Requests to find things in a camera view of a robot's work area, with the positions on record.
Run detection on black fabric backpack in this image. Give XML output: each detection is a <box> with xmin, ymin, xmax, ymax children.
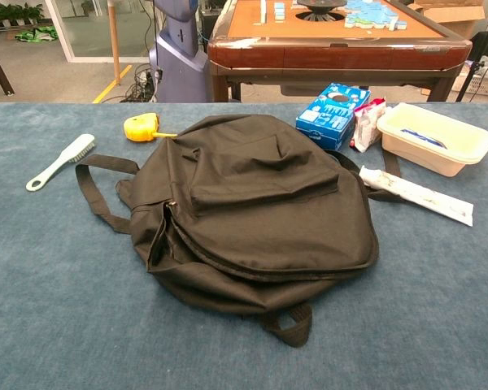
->
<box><xmin>75</xmin><ymin>114</ymin><xmax>406</xmax><ymax>349</ymax></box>

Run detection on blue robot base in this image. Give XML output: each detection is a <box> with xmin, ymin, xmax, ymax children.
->
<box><xmin>148</xmin><ymin>0</ymin><xmax>212</xmax><ymax>103</ymax></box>

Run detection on blue cookie box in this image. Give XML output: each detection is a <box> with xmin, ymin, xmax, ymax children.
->
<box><xmin>295</xmin><ymin>82</ymin><xmax>372</xmax><ymax>152</ymax></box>

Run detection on yellow tape measure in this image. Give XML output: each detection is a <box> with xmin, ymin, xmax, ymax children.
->
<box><xmin>123</xmin><ymin>113</ymin><xmax>179</xmax><ymax>143</ymax></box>

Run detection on pink white snack packet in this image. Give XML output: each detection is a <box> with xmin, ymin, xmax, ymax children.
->
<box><xmin>349</xmin><ymin>97</ymin><xmax>387</xmax><ymax>154</ymax></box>

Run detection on brown mahjong table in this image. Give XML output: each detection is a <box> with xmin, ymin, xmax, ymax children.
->
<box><xmin>207</xmin><ymin>0</ymin><xmax>473</xmax><ymax>102</ymax></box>

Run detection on cream plastic container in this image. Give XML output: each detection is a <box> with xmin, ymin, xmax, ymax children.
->
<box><xmin>376</xmin><ymin>102</ymin><xmax>488</xmax><ymax>178</ymax></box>

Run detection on mint green brush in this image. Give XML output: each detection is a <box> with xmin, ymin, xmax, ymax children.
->
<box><xmin>25</xmin><ymin>133</ymin><xmax>97</xmax><ymax>193</ymax></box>

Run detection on white toothpaste box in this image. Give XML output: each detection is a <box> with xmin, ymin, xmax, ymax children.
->
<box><xmin>357</xmin><ymin>164</ymin><xmax>475</xmax><ymax>227</ymax></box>

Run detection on blue packet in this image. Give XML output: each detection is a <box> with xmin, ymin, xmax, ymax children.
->
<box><xmin>399</xmin><ymin>128</ymin><xmax>451</xmax><ymax>150</ymax></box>

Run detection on wooden pole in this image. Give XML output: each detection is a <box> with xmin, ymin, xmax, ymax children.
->
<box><xmin>107</xmin><ymin>0</ymin><xmax>122</xmax><ymax>86</ymax></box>

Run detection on black mahjong table hub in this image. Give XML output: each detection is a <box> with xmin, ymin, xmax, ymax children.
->
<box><xmin>295</xmin><ymin>0</ymin><xmax>349</xmax><ymax>21</ymax></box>

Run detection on blue table cover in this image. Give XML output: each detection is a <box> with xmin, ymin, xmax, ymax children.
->
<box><xmin>0</xmin><ymin>102</ymin><xmax>488</xmax><ymax>390</ymax></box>

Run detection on blue mahjong tile pile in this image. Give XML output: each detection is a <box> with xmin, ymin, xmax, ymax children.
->
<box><xmin>343</xmin><ymin>0</ymin><xmax>410</xmax><ymax>33</ymax></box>

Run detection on green cloth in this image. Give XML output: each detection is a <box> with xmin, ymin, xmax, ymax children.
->
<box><xmin>15</xmin><ymin>24</ymin><xmax>60</xmax><ymax>43</ymax></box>

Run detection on black tripod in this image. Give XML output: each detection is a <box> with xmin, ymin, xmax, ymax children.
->
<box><xmin>455</xmin><ymin>0</ymin><xmax>488</xmax><ymax>102</ymax></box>

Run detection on cardboard box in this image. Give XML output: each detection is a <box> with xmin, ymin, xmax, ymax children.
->
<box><xmin>406</xmin><ymin>0</ymin><xmax>487</xmax><ymax>40</ymax></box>

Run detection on potted green plants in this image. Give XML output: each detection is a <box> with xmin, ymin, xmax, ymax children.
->
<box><xmin>0</xmin><ymin>2</ymin><xmax>46</xmax><ymax>29</ymax></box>

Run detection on tangled floor cables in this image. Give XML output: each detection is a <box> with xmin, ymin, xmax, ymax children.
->
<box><xmin>120</xmin><ymin>63</ymin><xmax>163</xmax><ymax>103</ymax></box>

